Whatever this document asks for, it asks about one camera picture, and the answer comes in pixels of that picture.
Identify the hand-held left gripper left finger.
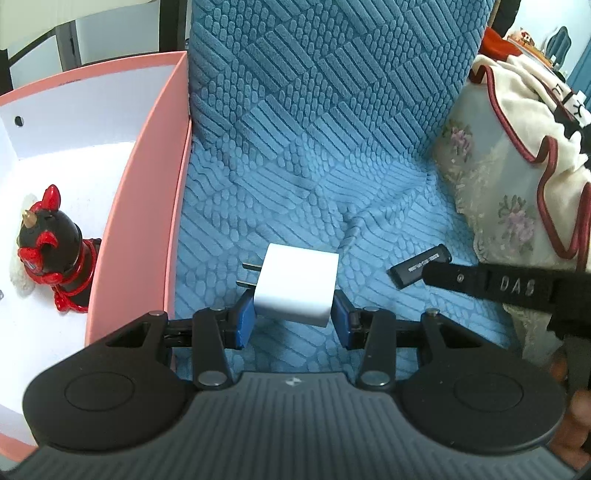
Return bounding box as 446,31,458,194
106,292,256,390

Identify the person's right hand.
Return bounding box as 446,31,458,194
549,345,591,472

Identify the blue chair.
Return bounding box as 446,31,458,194
546,25,572,64

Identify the red black bull figurine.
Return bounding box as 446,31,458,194
9,184,103,315

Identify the cream cloth with red trim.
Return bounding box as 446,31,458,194
468,52,591,274

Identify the white wall charger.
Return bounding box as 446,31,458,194
236,243,341,330

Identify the white cabinet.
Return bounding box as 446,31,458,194
0,0,163,90

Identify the floral cushion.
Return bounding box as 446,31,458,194
431,78,591,366

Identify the pink cardboard box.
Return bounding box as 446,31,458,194
0,51,194,467

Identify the blue textured blanket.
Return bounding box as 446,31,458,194
172,0,527,376

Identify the black usb stick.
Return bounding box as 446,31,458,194
387,244,452,291

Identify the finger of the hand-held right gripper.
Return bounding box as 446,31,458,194
421,262,486,297

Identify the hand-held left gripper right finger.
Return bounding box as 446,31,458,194
333,290,483,390

